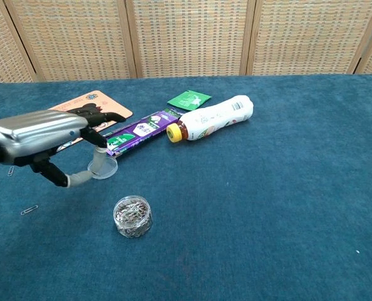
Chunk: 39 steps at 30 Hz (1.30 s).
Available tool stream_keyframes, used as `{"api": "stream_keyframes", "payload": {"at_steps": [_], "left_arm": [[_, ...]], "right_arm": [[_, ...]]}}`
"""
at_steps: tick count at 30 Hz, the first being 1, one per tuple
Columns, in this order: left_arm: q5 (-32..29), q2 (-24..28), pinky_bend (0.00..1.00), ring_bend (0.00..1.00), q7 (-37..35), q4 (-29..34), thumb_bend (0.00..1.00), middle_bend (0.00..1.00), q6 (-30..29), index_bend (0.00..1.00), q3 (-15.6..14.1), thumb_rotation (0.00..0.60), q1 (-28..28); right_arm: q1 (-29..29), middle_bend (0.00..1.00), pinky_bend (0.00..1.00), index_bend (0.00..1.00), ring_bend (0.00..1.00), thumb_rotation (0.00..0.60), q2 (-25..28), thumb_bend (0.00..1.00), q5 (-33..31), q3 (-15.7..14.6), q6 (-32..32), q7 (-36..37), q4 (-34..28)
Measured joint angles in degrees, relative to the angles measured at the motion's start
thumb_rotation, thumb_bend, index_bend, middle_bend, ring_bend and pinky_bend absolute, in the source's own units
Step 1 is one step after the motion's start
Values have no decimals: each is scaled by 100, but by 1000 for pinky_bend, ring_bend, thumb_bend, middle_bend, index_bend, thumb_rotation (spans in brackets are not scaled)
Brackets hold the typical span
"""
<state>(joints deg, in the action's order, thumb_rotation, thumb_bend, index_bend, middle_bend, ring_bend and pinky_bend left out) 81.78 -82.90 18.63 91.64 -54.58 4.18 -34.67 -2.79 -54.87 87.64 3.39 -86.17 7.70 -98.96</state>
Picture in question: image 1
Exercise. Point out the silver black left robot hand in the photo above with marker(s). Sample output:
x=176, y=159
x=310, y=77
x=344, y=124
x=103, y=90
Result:
x=42, y=131

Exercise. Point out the clear jar of paperclips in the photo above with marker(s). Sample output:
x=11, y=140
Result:
x=132, y=219

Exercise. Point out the paperclip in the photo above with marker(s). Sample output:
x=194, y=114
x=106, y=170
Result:
x=10, y=172
x=29, y=209

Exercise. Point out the orange cartoon girl pad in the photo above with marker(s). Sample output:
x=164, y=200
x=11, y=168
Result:
x=111, y=103

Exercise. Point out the clear round plastic lid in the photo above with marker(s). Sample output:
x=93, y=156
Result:
x=109, y=169

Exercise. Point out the purple flat carton box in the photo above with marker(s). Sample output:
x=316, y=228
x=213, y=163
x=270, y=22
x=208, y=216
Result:
x=142, y=128

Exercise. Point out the green foil sachet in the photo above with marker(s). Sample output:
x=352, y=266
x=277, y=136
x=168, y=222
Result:
x=189, y=100

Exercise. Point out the woven rattan folding screen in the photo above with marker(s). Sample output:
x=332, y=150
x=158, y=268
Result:
x=189, y=37

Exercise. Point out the white bottle yellow cap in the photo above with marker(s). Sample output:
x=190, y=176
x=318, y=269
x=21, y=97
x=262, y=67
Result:
x=217, y=117

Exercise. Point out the blue table cloth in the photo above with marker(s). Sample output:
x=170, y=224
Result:
x=267, y=188

